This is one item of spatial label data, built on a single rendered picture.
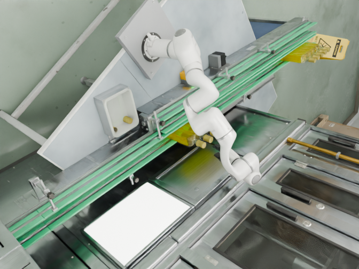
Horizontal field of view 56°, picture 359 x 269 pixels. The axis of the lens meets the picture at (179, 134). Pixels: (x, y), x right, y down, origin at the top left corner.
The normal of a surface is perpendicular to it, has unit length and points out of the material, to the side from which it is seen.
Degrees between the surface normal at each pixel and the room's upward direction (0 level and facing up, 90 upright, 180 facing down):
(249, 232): 90
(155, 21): 4
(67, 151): 0
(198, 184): 90
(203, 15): 0
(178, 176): 90
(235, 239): 90
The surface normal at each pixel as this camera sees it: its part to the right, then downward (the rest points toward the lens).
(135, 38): 0.74, 0.23
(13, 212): -0.15, -0.83
